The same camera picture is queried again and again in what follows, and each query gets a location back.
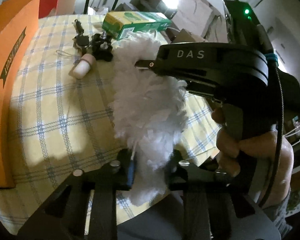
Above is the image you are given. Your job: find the small lit lamp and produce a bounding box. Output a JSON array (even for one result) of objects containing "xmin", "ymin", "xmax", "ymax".
[{"xmin": 160, "ymin": 0, "xmax": 178, "ymax": 18}]

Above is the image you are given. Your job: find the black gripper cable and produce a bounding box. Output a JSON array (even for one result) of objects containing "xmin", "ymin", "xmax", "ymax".
[{"xmin": 257, "ymin": 22, "xmax": 286, "ymax": 207}]

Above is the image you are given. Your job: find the small white bottle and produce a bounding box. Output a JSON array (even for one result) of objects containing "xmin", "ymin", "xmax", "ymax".
[{"xmin": 69, "ymin": 54, "xmax": 96, "ymax": 79}]

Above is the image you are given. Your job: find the white feather duster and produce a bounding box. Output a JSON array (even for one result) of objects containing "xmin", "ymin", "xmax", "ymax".
[{"xmin": 110, "ymin": 31, "xmax": 188, "ymax": 205}]

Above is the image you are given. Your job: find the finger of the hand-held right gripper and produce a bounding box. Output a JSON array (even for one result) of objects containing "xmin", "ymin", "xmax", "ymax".
[{"xmin": 135, "ymin": 59, "xmax": 161, "ymax": 71}]

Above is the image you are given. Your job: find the orange cardboard box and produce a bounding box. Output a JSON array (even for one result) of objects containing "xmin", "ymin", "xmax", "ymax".
[{"xmin": 0, "ymin": 0, "xmax": 42, "ymax": 189}]

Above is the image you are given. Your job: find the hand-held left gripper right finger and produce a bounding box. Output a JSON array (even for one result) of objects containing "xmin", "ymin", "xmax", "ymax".
[{"xmin": 169, "ymin": 150, "xmax": 280, "ymax": 240}]

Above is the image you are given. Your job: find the person's right hand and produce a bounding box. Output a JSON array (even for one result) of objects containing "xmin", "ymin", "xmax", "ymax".
[{"xmin": 211, "ymin": 106, "xmax": 294, "ymax": 205}]

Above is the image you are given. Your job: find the person's right forearm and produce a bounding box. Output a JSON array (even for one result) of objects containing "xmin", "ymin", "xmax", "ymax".
[{"xmin": 261, "ymin": 187, "xmax": 294, "ymax": 239}]

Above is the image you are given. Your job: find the green yellow toothpaste box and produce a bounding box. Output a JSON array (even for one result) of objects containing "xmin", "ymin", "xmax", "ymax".
[{"xmin": 102, "ymin": 11, "xmax": 172, "ymax": 40}]

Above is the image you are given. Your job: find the black keychain clip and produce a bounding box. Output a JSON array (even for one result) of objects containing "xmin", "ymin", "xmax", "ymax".
[{"xmin": 73, "ymin": 19, "xmax": 89, "ymax": 48}]

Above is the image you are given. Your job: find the yellow checkered tablecloth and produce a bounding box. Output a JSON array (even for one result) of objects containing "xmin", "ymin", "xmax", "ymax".
[{"xmin": 0, "ymin": 14, "xmax": 222, "ymax": 233}]

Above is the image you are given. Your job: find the large brown sofa cushion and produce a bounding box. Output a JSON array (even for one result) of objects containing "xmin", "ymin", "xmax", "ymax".
[{"xmin": 175, "ymin": 0, "xmax": 217, "ymax": 39}]

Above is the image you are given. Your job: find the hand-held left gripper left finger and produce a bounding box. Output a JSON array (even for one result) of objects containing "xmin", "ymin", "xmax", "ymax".
[{"xmin": 16, "ymin": 149, "xmax": 136, "ymax": 240}]

